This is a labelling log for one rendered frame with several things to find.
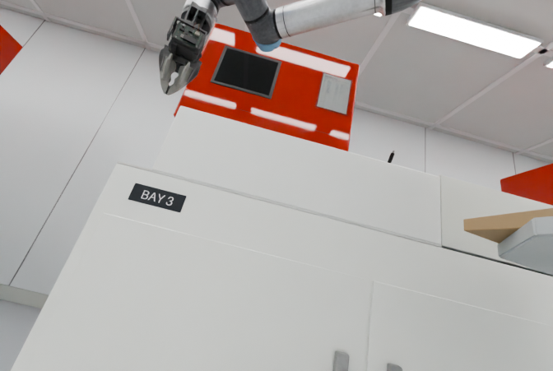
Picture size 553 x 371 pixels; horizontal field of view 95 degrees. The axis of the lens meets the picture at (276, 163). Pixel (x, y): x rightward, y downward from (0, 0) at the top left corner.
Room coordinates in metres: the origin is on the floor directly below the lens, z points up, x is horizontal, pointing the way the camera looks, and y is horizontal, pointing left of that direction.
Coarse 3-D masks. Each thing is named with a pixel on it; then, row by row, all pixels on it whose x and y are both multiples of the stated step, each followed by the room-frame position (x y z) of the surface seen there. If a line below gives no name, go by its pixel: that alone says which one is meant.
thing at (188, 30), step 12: (192, 12) 0.43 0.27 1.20; (204, 12) 0.43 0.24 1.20; (180, 24) 0.42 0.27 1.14; (192, 24) 0.42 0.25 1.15; (204, 24) 0.46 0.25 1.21; (168, 36) 0.42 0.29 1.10; (180, 36) 0.42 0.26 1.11; (192, 36) 0.43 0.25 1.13; (204, 36) 0.43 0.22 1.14; (168, 48) 0.47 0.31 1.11; (180, 48) 0.45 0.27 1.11; (192, 48) 0.44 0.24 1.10; (180, 60) 0.49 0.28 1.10; (192, 60) 0.48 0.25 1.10
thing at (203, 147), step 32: (192, 128) 0.44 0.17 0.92; (224, 128) 0.44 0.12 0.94; (256, 128) 0.45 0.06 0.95; (160, 160) 0.44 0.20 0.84; (192, 160) 0.44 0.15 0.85; (224, 160) 0.45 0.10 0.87; (256, 160) 0.45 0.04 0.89; (288, 160) 0.45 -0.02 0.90; (320, 160) 0.45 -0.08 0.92; (352, 160) 0.46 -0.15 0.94; (256, 192) 0.45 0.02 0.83; (288, 192) 0.45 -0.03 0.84; (320, 192) 0.45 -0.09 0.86; (352, 192) 0.46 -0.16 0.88; (384, 192) 0.46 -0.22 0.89; (416, 192) 0.46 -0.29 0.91; (384, 224) 0.46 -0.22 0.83; (416, 224) 0.46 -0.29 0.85
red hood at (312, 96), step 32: (224, 32) 1.00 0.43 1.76; (224, 64) 1.00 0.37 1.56; (256, 64) 1.01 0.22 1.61; (288, 64) 1.02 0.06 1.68; (320, 64) 1.03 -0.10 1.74; (352, 64) 1.04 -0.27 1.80; (192, 96) 1.00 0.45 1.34; (224, 96) 1.01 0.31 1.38; (256, 96) 1.02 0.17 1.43; (288, 96) 1.02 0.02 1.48; (320, 96) 1.03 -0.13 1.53; (352, 96) 1.04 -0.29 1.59; (288, 128) 1.03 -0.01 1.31; (320, 128) 1.03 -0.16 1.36
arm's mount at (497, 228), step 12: (492, 216) 0.31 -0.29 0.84; (504, 216) 0.30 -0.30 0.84; (516, 216) 0.28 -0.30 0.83; (528, 216) 0.27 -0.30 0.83; (540, 216) 0.26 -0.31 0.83; (468, 228) 0.34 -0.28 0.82; (480, 228) 0.32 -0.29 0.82; (492, 228) 0.31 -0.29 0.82; (504, 228) 0.30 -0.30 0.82; (516, 228) 0.29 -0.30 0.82; (492, 240) 0.36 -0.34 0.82
